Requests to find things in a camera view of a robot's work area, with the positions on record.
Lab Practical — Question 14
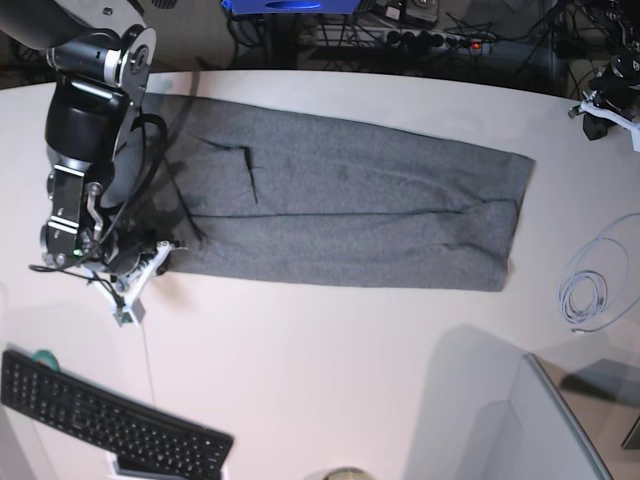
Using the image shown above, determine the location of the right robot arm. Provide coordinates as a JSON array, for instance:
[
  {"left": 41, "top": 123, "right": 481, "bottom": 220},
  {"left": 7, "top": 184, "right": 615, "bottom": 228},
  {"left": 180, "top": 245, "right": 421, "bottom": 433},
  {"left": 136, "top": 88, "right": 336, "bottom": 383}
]
[{"left": 18, "top": 1, "right": 179, "bottom": 323}]

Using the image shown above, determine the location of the black keyboard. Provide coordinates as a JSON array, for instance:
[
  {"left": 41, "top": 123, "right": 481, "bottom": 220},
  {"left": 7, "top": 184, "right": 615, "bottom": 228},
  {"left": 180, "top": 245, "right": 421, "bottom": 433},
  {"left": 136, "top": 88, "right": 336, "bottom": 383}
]
[{"left": 1, "top": 350, "right": 234, "bottom": 479}]

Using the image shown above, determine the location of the coiled white cable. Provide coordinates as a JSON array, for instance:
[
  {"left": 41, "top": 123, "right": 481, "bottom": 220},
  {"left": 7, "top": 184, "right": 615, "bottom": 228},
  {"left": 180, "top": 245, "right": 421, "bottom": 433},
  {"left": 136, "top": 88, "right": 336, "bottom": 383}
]
[{"left": 557, "top": 212, "right": 640, "bottom": 335}]

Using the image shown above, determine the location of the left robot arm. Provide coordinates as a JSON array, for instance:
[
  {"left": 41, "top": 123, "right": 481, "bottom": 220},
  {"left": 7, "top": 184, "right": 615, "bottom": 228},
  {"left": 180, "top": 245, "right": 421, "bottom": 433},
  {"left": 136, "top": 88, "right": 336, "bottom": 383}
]
[{"left": 569, "top": 1, "right": 639, "bottom": 150}]

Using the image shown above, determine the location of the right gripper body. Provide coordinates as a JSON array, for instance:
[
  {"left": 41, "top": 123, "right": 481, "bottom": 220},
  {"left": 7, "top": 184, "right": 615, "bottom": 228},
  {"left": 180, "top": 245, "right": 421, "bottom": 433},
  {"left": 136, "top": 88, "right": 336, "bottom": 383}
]
[{"left": 82, "top": 234, "right": 186, "bottom": 310}]

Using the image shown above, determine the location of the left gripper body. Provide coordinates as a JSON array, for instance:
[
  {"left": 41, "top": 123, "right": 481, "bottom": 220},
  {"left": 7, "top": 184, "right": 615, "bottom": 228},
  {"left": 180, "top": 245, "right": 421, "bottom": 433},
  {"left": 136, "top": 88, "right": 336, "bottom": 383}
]
[{"left": 568, "top": 71, "right": 639, "bottom": 131}]

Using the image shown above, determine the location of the blue box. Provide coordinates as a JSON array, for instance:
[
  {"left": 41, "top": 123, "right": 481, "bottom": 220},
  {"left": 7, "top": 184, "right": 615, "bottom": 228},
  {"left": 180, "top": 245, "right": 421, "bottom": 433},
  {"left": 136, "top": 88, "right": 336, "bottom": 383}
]
[{"left": 221, "top": 0, "right": 360, "bottom": 15}]

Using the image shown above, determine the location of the grey monitor edge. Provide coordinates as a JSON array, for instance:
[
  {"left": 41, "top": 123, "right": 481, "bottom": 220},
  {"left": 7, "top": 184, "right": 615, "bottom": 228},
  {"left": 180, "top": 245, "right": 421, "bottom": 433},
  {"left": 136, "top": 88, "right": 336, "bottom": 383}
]
[{"left": 510, "top": 354, "right": 611, "bottom": 479}]

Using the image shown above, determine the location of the round tan lid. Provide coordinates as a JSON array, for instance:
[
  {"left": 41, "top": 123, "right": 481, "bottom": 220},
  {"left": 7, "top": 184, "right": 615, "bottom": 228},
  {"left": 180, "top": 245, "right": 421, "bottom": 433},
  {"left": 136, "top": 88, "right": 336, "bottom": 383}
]
[{"left": 322, "top": 466, "right": 374, "bottom": 480}]

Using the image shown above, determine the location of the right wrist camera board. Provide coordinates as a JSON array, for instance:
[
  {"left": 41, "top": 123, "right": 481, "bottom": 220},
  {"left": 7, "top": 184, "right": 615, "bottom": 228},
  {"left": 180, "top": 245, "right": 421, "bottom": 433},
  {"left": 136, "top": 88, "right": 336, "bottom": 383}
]
[{"left": 112, "top": 302, "right": 145, "bottom": 327}]

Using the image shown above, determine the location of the grey t-shirt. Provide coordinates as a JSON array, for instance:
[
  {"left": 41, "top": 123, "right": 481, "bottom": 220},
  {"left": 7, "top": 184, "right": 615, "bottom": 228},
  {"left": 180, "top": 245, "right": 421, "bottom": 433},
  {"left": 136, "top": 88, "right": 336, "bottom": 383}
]
[{"left": 133, "top": 94, "right": 535, "bottom": 292}]

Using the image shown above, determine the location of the green tape roll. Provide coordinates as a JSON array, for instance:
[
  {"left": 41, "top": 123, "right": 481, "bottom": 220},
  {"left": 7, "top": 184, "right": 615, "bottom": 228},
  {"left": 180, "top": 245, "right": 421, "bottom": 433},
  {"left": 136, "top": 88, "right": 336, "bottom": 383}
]
[{"left": 31, "top": 350, "right": 60, "bottom": 372}]

